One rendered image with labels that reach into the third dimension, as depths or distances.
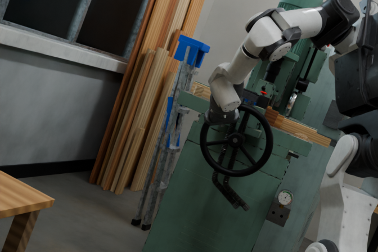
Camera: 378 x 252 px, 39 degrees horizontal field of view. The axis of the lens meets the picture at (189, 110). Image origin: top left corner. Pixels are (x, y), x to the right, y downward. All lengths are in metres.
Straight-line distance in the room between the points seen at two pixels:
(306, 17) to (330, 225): 0.62
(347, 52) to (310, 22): 0.21
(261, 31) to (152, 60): 2.19
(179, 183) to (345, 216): 0.90
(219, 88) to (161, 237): 0.93
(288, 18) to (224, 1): 3.50
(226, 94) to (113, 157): 2.12
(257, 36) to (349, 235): 0.64
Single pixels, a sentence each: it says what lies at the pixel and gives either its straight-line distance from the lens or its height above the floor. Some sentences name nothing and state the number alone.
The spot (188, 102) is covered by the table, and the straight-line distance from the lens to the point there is 2.33.
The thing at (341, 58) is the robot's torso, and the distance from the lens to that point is 1.82.
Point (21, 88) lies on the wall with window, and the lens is 3.10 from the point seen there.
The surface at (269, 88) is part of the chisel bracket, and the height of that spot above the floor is 1.05.
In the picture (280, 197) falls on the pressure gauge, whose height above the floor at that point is 0.65.
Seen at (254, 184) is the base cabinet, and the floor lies 0.65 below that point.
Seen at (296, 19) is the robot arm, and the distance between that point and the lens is 1.59.
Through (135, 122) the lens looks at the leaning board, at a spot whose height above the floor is 0.51.
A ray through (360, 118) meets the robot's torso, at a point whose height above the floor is 1.06.
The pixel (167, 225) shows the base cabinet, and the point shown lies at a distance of 2.41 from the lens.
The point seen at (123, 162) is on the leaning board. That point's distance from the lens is 3.75.
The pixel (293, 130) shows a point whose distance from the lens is 2.43.
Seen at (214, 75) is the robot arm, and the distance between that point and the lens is 1.71.
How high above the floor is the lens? 1.03
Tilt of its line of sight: 5 degrees down
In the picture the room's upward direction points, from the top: 22 degrees clockwise
